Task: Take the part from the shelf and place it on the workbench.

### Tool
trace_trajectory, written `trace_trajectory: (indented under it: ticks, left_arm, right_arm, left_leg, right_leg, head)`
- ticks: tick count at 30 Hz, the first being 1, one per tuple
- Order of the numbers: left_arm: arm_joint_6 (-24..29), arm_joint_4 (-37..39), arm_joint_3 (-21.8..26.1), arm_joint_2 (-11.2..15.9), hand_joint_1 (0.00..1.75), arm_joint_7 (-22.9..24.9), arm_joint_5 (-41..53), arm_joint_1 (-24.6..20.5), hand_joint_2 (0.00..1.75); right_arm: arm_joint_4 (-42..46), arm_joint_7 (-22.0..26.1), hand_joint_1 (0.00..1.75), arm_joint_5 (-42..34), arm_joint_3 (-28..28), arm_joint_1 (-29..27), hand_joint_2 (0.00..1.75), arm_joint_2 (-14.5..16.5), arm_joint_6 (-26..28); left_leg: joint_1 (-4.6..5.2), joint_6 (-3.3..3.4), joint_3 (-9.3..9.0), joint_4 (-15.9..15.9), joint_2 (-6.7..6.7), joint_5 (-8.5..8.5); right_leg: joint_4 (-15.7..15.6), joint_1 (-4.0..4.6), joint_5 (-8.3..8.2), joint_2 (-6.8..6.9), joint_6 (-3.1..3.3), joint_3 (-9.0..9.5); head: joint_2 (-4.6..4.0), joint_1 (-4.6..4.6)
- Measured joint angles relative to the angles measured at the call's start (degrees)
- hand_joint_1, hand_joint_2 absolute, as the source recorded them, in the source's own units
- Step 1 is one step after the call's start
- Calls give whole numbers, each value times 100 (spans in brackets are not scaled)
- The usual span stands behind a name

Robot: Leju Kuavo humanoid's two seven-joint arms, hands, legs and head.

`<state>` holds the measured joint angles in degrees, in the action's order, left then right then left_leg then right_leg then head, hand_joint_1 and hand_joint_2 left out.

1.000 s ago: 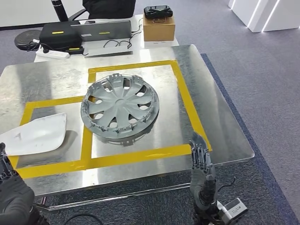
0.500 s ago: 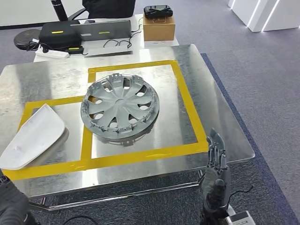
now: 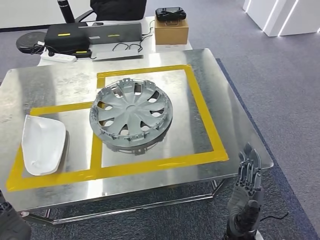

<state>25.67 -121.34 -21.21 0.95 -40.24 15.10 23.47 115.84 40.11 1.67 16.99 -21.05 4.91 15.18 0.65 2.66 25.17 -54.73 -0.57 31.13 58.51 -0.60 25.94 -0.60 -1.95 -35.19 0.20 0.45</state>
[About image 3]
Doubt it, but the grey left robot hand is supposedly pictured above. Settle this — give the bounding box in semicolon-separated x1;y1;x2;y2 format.
0;190;32;240

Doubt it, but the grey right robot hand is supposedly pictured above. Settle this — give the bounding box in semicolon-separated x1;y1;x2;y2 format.
226;142;265;239

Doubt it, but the white curved plastic part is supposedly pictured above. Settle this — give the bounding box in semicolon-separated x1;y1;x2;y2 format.
21;114;67;177

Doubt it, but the yellow tape double rectangle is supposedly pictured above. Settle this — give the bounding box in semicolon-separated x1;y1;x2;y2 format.
5;64;229;193

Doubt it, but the grey wheel hubcap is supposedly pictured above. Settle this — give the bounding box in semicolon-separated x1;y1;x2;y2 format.
89;77;174;156

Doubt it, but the white power strip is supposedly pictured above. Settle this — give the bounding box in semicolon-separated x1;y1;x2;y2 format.
40;50;78;64

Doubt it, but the black round disc base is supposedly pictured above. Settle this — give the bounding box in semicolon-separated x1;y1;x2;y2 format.
15;31;48;55

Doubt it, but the white block with light strip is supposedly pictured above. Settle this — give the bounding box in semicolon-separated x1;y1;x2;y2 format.
242;0;278;31
278;0;320;37
263;0;300;37

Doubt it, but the brown cardboard box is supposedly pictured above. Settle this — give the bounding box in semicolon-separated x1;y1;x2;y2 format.
154;16;189;46

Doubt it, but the small black device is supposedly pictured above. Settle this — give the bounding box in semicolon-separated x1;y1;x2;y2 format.
72;49;93;60

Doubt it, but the black box with yellow label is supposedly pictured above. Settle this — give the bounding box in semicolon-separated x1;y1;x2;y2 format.
44;23;90;56

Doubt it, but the black flat device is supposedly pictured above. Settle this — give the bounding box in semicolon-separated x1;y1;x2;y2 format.
155;6;187;22

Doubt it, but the grey flat laptop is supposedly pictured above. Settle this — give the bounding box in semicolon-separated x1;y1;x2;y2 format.
90;48;145;62

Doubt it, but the black cylinder pole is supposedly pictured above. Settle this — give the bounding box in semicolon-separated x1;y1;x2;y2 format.
57;0;76;24

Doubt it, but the dark grey case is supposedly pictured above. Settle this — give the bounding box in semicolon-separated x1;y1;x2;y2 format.
77;22;143;46

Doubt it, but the black office chair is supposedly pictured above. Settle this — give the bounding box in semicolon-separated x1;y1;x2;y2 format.
75;0;148;23

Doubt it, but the black cable on white table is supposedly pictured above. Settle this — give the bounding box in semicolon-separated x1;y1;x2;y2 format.
112;19;155;54

